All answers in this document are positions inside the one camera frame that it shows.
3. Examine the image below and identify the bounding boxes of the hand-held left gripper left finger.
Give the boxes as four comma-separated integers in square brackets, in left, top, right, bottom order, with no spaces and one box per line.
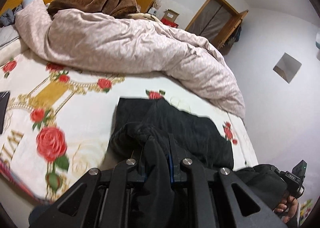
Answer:
[29,139,158,228]

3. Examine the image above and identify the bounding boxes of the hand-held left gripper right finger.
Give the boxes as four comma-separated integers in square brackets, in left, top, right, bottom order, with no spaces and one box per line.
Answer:
[168,133,288,228]

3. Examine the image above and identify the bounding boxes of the black puffer jacket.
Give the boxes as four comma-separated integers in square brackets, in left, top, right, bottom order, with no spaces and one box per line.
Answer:
[107,97,288,228]

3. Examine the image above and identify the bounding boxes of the hanging dark clothes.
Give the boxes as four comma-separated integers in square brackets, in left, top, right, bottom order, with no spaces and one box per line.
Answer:
[225,24,242,47]

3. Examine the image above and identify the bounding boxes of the person's right hand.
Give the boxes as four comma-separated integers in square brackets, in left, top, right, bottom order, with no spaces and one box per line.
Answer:
[274,192,299,225]

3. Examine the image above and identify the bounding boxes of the floral rose bed sheet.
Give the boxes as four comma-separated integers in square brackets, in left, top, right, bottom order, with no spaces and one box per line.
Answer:
[0,41,259,205]

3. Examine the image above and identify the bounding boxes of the pink patterned duvet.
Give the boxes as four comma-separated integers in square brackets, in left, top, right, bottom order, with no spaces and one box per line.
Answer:
[15,0,247,120]

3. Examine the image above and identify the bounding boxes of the red box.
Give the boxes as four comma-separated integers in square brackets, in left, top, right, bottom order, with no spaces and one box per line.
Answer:
[161,18,179,29]

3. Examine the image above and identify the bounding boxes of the wooden framed fabric closet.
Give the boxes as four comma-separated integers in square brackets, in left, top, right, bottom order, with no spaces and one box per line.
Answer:
[184,0,249,56]

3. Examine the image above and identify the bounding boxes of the cardboard box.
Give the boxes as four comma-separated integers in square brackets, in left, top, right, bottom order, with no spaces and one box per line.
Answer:
[162,9,180,20]

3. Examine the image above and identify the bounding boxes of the grey pillow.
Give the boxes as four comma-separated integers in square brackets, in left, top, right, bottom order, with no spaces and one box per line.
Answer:
[0,24,21,49]

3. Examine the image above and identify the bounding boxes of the grey blue cloth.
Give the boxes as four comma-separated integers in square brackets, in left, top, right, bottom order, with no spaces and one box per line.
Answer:
[0,6,24,28]

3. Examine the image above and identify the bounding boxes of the light blue pillow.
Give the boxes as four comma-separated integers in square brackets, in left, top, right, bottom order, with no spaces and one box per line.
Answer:
[21,0,38,9]

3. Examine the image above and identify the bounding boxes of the grey wall panel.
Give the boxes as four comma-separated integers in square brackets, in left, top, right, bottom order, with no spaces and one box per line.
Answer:
[273,53,302,84]

